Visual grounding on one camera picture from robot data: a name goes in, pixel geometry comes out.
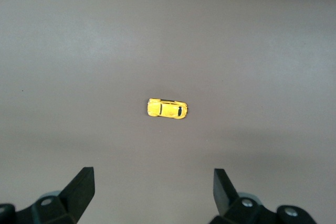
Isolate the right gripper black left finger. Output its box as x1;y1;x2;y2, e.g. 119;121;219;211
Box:
0;166;96;224

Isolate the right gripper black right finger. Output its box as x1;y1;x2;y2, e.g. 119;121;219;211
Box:
211;168;316;224

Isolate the yellow beetle toy car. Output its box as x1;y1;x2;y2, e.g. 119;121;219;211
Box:
146;98;188;120

